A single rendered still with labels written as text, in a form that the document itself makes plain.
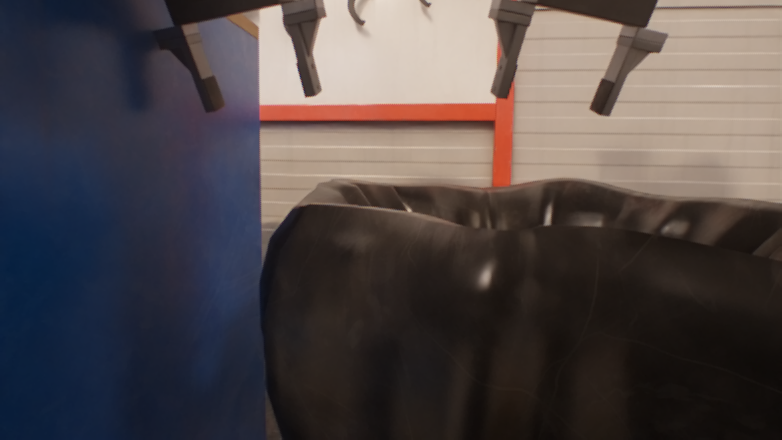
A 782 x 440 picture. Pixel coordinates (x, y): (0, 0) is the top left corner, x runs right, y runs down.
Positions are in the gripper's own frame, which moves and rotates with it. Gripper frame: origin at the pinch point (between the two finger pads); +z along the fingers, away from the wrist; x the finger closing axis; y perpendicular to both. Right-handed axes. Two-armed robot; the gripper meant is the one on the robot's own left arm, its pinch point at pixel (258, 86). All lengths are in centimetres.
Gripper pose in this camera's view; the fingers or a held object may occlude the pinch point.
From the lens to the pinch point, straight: 51.3
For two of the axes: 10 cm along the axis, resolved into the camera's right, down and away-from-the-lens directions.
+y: 1.4, -4.8, 8.7
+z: 1.7, 8.8, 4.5
